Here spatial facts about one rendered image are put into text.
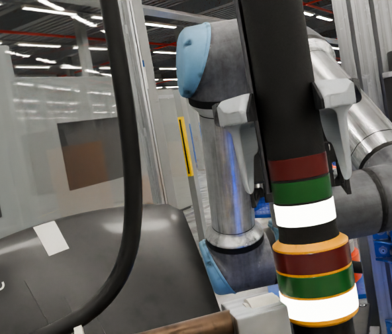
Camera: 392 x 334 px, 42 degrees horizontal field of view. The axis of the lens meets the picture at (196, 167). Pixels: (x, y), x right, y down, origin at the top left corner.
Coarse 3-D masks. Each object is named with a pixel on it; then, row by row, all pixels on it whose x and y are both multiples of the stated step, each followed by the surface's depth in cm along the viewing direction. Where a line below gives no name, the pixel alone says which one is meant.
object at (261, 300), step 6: (264, 294) 29; (270, 294) 29; (246, 300) 29; (252, 300) 28; (258, 300) 28; (264, 300) 28; (270, 300) 28; (276, 300) 28; (246, 306) 28; (252, 306) 28; (258, 306) 28
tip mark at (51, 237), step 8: (48, 224) 40; (40, 232) 40; (48, 232) 40; (56, 232) 40; (40, 240) 39; (48, 240) 39; (56, 240) 39; (64, 240) 39; (48, 248) 38; (56, 248) 39; (64, 248) 39
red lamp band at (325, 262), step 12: (348, 240) 29; (276, 252) 29; (324, 252) 27; (336, 252) 27; (348, 252) 28; (276, 264) 29; (288, 264) 28; (300, 264) 28; (312, 264) 27; (324, 264) 27; (336, 264) 27
